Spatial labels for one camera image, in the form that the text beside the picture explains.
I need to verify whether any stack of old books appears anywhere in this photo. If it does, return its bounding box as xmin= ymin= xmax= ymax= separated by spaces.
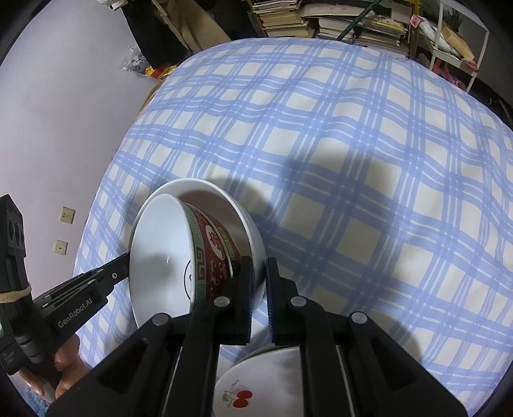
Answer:
xmin=252 ymin=0 xmax=318 ymax=38

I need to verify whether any tan rubber band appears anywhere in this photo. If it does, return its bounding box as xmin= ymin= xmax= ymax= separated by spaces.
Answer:
xmin=0 ymin=283 xmax=33 ymax=306

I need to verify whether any black hanging coat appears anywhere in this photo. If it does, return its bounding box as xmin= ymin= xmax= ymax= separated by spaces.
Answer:
xmin=120 ymin=0 xmax=189 ymax=67

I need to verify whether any small red patterned bowl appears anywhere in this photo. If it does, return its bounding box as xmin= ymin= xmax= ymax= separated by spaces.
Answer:
xmin=130 ymin=194 xmax=235 ymax=326

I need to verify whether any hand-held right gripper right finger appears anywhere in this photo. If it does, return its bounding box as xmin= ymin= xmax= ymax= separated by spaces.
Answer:
xmin=265 ymin=257 xmax=467 ymax=417

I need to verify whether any person's left hand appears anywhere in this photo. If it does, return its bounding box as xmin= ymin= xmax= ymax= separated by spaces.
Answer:
xmin=52 ymin=336 xmax=91 ymax=398

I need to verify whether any white cherry plate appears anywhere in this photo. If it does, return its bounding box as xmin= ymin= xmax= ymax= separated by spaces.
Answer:
xmin=214 ymin=345 xmax=307 ymax=417

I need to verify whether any yellow package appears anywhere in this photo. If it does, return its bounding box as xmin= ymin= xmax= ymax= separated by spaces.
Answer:
xmin=146 ymin=64 xmax=177 ymax=81

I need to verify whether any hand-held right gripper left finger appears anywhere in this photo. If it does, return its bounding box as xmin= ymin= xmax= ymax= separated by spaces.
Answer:
xmin=46 ymin=257 xmax=255 ymax=417

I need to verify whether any pink plush toy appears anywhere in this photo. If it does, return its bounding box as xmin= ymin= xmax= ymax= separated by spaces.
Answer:
xmin=435 ymin=60 xmax=466 ymax=91

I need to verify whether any blue checked bedsheet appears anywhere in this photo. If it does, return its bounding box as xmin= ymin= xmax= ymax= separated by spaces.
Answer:
xmin=74 ymin=37 xmax=513 ymax=417

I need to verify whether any dark green pole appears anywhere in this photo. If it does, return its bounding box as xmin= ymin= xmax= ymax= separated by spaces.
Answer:
xmin=337 ymin=0 xmax=379 ymax=41

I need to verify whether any white trolley cart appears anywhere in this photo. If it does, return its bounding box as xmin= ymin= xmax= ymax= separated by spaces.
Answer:
xmin=409 ymin=0 xmax=490 ymax=87

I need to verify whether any plain white bowl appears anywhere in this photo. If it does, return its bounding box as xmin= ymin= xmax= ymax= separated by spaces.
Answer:
xmin=127 ymin=178 xmax=266 ymax=333

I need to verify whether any dotted plastic bag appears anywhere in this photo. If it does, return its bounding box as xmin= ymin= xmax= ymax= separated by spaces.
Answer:
xmin=120 ymin=46 xmax=151 ymax=75

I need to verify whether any beige hanging coat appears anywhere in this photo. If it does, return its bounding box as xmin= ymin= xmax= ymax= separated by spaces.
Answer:
xmin=152 ymin=0 xmax=233 ymax=55

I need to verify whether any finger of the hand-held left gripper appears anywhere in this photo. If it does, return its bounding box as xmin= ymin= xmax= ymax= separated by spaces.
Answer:
xmin=73 ymin=252 xmax=131 ymax=298

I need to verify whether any wooden shelf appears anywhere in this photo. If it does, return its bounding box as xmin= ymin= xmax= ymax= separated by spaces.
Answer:
xmin=244 ymin=0 xmax=419 ymax=59

